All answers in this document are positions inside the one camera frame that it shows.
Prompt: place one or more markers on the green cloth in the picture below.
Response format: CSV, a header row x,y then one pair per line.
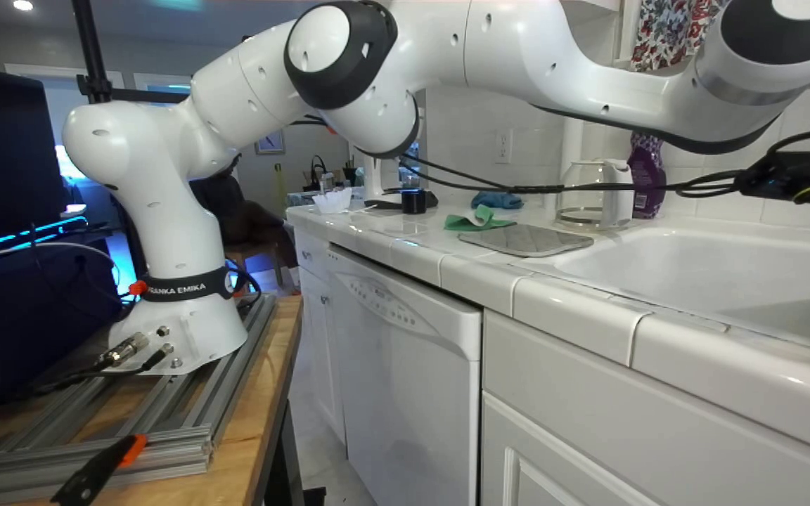
x,y
477,220

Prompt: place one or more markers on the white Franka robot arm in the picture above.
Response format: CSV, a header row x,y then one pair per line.
x,y
519,46

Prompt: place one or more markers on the grey quilted pot holder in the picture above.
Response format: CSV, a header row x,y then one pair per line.
x,y
536,244

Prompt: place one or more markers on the blue cloth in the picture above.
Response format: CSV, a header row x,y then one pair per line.
x,y
499,202

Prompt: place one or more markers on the white sink basin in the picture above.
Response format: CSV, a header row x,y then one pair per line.
x,y
704,270

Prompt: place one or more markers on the purple soap bottle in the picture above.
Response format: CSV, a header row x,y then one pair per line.
x,y
648,185

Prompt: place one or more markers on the floral window curtain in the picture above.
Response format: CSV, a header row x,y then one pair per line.
x,y
673,32

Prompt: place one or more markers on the white paper towel roll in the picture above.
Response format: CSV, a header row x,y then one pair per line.
x,y
572,157

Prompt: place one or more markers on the white sink base cabinet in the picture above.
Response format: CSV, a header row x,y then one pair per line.
x,y
658,432

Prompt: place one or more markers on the plastic water bottle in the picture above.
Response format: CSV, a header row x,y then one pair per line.
x,y
411,193

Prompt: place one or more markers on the white dishwasher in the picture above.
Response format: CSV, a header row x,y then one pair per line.
x,y
405,374

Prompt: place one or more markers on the clear plastic container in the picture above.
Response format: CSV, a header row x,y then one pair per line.
x,y
332,202

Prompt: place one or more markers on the white narrow base cabinet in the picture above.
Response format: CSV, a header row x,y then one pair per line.
x,y
315,327

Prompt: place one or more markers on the seated person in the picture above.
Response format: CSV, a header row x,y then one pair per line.
x,y
254,225

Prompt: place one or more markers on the black table leg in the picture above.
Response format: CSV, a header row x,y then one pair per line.
x,y
283,467

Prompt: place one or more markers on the wooden table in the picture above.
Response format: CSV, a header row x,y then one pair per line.
x,y
245,432

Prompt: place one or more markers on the black bag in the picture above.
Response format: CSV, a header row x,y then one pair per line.
x,y
21,318

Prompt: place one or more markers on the black computer monitor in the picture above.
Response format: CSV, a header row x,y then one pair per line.
x,y
1,150

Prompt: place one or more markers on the framed wall picture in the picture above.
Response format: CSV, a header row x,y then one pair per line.
x,y
270,144

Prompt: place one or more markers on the black camera stand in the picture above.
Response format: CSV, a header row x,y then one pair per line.
x,y
90,57

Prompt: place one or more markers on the aluminium rail base frame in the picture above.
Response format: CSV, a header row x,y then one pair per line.
x,y
97,424

